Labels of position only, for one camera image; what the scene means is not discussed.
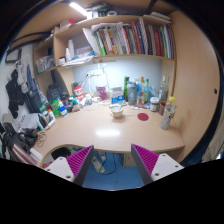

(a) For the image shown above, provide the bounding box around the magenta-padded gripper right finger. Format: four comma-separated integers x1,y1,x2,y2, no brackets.
130,143,185,186

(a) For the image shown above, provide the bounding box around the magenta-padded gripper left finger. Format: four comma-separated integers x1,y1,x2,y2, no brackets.
44,144,96,187

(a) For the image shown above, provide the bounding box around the clear bottle with yellow cap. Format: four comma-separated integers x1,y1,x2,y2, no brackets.
159,95,177,131

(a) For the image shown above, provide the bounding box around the flat round red coaster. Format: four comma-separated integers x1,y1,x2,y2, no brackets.
137,112,150,122

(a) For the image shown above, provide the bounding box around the small white blue-capped bottle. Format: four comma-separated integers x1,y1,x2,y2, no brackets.
58,102,69,118

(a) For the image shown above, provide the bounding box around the black backpack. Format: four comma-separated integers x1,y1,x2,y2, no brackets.
0,121,39,166

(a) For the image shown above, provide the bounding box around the brown cup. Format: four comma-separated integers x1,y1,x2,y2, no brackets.
158,101,167,116

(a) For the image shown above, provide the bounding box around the brown jar with white lid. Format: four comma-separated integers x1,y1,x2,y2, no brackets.
149,96,160,113

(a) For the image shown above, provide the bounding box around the cream mug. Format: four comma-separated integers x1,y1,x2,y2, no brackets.
110,105,125,119

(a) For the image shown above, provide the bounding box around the green glass bottle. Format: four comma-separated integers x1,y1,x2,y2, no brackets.
143,78,150,104

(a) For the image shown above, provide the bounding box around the tall clear glass bottle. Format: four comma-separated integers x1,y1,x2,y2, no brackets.
158,75,169,103

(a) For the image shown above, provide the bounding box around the clear bottle with cork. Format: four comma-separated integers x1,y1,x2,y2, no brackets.
137,76,146,106

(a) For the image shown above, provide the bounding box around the grey-green shaker bottle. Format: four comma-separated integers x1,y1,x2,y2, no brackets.
126,81,138,107

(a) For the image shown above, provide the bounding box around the black bag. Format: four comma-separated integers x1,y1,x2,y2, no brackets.
46,69,69,103

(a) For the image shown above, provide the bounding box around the red and white can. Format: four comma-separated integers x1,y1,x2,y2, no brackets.
73,85,84,101

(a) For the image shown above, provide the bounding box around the blue and white box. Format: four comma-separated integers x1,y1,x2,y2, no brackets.
110,87,125,105

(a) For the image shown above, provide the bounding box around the magenta packet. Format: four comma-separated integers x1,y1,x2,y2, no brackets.
95,85,108,101

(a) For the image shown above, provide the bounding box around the blue-grey hanging garment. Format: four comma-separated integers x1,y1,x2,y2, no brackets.
24,63,44,114

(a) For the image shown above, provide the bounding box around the black hanging garment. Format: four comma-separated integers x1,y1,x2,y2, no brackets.
4,69,26,119

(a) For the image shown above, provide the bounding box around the wooden shelf unit with books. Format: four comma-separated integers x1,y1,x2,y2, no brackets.
32,2,177,76

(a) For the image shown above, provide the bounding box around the ceiling light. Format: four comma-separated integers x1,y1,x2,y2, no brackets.
68,2,89,17

